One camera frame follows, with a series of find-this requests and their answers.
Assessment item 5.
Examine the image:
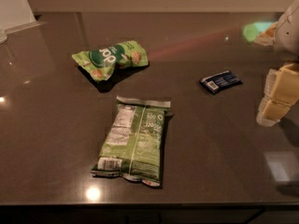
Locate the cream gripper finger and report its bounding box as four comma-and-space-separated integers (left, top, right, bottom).
264, 63, 299, 106
256, 96, 291, 127

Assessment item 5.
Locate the dark blue rxbar wrapper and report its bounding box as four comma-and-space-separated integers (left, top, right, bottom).
199, 71, 242, 94

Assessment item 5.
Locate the green rice chip bag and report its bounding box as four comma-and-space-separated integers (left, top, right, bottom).
91, 96, 171, 188

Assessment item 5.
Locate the white object at left edge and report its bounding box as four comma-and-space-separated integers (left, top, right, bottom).
0, 0, 39, 44

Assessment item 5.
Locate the green pop snack bag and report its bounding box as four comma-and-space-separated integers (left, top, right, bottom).
72, 40, 149, 82

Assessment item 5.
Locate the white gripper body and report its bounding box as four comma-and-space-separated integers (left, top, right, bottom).
274, 0, 299, 62

